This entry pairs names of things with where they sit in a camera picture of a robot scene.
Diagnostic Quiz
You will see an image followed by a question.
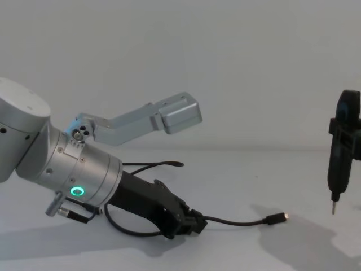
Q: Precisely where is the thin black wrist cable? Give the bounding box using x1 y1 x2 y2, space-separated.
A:
46 191 168 237

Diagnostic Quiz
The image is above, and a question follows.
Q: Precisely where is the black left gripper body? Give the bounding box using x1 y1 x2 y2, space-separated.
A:
107 171 170 231

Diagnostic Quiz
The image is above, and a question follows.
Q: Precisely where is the black screwdriver tool blue accent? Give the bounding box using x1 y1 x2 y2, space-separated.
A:
327 89 361 216

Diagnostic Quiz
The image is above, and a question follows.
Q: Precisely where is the white table cloth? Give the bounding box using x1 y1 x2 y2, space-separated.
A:
0 148 361 271

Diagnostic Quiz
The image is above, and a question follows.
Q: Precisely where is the black cable with silver plug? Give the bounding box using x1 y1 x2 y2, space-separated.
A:
122 160 290 227

